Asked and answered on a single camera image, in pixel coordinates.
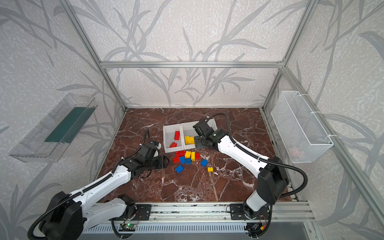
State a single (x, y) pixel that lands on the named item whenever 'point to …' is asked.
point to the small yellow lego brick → (210, 169)
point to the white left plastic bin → (168, 135)
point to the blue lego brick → (204, 163)
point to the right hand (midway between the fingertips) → (202, 136)
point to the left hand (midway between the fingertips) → (168, 157)
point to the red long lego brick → (177, 135)
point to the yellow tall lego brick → (193, 156)
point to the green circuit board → (127, 227)
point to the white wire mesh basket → (304, 137)
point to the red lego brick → (180, 153)
